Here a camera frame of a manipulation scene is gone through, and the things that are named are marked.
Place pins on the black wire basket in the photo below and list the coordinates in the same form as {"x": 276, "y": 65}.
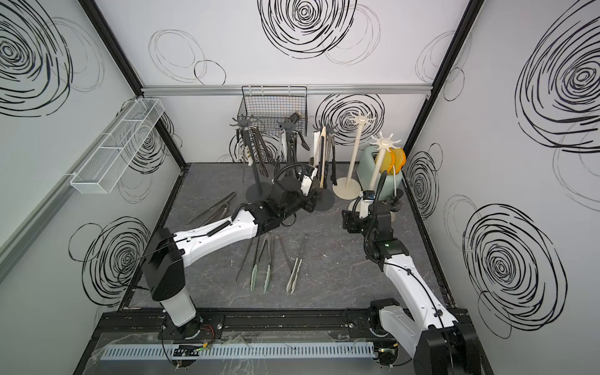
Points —
{"x": 269, "y": 106}

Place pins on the white handled steel tongs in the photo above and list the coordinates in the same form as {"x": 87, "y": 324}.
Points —
{"x": 246, "y": 155}

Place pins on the black silicone tongs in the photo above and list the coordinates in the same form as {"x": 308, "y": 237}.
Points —
{"x": 264, "y": 155}

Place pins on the cream rack stand rear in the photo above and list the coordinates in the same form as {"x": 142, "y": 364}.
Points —
{"x": 348, "y": 188}

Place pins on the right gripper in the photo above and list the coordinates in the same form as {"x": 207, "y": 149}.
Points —
{"x": 351, "y": 219}

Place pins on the small glass jar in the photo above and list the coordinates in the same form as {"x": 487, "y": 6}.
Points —
{"x": 394, "y": 201}

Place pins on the grey cable duct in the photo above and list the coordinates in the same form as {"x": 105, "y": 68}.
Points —
{"x": 303, "y": 350}

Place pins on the cream tongs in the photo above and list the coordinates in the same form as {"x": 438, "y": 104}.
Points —
{"x": 292, "y": 281}

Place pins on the dark cylinder in basket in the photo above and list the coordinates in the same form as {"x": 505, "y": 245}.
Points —
{"x": 294, "y": 118}

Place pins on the cream rack stand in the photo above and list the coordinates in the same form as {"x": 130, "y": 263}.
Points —
{"x": 348, "y": 188}
{"x": 383, "y": 143}

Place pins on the cream rack stand front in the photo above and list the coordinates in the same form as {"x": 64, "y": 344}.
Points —
{"x": 383, "y": 143}

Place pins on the white wire shelf basket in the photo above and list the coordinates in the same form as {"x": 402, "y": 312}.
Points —
{"x": 131, "y": 143}

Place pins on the dark grey rack stand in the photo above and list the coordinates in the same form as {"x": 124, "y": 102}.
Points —
{"x": 287, "y": 151}
{"x": 260, "y": 190}
{"x": 325, "y": 198}

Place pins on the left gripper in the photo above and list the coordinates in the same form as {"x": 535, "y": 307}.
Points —
{"x": 312, "y": 199}

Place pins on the slim black tongs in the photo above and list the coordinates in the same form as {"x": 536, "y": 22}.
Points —
{"x": 333, "y": 160}

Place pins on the slim steel tweezers tongs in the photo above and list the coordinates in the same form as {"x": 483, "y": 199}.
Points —
{"x": 281, "y": 247}

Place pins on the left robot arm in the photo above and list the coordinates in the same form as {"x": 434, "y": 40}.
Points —
{"x": 168, "y": 254}

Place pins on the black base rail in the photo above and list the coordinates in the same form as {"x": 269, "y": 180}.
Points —
{"x": 216, "y": 323}

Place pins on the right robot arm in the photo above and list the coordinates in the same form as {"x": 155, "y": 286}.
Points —
{"x": 438, "y": 340}

